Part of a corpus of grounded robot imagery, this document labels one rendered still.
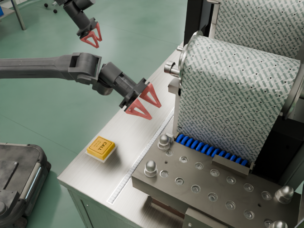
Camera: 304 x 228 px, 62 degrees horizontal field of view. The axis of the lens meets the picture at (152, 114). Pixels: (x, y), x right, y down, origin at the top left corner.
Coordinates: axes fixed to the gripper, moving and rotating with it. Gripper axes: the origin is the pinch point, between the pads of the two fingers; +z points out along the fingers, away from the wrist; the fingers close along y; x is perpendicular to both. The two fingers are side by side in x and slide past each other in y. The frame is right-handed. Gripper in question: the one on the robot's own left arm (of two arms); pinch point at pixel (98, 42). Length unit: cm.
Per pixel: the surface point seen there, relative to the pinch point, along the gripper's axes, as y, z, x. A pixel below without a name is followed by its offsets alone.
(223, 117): -53, 14, -46
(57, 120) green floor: 47, 60, 107
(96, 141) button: -45.6, 14.8, -1.3
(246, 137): -56, 21, -49
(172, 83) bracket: -38, 9, -33
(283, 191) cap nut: -67, 28, -54
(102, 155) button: -51, 16, -4
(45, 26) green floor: 221, 21, 176
